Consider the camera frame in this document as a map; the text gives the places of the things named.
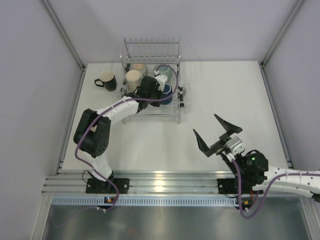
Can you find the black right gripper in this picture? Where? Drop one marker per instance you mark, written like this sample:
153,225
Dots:
214,149

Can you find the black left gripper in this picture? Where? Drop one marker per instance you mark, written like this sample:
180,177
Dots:
159,92

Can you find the tall cream painted mug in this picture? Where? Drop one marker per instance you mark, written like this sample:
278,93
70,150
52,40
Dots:
133,80

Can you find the dark blue mug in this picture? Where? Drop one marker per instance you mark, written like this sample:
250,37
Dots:
167,94

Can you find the cream ribbed cup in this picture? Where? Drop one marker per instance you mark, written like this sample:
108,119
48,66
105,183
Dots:
140,67

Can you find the green ceramic mug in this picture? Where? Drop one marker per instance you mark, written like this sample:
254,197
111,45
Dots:
162,70

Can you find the black mug cream interior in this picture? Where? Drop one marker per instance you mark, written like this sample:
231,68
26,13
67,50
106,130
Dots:
107,80

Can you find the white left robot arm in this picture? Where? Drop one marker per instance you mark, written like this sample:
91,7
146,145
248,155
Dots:
93,131

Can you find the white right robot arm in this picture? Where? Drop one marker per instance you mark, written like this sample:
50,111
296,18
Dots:
253,170

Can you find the clear acrylic dish rack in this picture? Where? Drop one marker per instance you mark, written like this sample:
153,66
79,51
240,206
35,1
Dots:
152,73

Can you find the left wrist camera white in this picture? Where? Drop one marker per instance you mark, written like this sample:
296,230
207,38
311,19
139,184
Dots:
162,80

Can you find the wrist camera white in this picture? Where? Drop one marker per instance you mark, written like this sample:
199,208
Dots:
162,80
235,145

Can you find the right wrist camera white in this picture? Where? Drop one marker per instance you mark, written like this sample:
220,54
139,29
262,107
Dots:
235,145

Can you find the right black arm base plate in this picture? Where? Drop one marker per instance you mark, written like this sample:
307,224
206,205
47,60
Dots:
227,186

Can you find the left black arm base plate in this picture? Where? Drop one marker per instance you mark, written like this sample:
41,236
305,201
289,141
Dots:
96,186

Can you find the aluminium mounting rail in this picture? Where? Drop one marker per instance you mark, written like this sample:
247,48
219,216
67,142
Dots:
142,182

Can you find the grey slotted cable duct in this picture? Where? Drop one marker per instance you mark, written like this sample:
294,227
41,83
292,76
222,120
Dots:
166,201

